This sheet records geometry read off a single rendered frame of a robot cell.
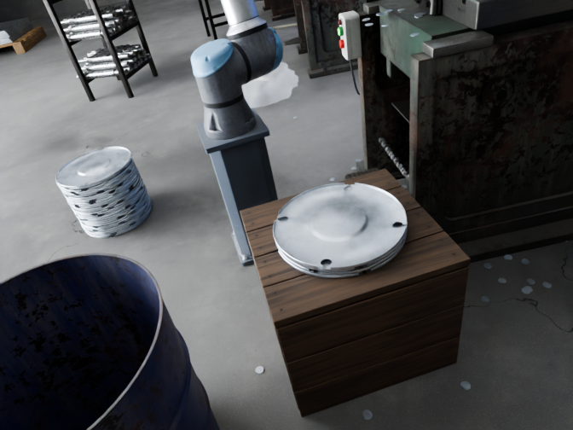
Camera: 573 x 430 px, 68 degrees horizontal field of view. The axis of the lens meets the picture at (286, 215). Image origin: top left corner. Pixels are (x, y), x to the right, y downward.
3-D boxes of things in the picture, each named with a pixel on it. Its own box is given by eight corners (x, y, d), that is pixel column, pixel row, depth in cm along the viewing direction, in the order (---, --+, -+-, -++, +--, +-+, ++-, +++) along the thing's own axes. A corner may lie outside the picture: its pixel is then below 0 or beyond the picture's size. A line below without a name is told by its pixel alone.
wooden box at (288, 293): (300, 418, 99) (273, 322, 78) (265, 301, 129) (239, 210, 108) (457, 363, 103) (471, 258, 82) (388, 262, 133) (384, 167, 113)
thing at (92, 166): (47, 194, 154) (46, 193, 154) (67, 157, 178) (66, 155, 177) (125, 177, 155) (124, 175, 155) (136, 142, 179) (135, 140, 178)
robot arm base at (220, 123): (210, 145, 118) (199, 111, 112) (202, 124, 130) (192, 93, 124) (262, 129, 120) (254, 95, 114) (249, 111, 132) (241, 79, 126)
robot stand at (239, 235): (242, 267, 143) (205, 149, 116) (231, 235, 158) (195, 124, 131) (294, 249, 146) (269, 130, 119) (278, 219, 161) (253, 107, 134)
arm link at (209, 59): (193, 99, 120) (177, 50, 112) (230, 82, 126) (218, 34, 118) (217, 107, 112) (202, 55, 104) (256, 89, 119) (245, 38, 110)
